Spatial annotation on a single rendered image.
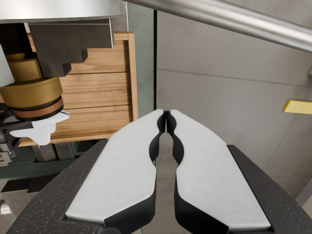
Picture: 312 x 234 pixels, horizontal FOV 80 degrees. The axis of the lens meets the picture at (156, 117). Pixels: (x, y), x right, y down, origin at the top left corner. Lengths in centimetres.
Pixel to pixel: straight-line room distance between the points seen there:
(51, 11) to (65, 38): 11
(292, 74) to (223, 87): 65
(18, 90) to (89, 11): 17
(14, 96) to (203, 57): 138
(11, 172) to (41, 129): 40
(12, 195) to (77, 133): 25
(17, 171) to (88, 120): 29
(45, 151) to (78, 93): 26
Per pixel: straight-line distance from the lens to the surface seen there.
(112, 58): 52
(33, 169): 74
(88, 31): 29
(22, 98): 33
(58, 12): 20
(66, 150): 71
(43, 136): 38
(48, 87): 33
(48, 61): 32
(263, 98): 202
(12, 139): 42
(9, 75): 32
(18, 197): 73
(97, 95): 56
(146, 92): 94
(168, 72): 150
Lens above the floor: 139
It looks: 58 degrees down
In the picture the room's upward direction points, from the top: 161 degrees clockwise
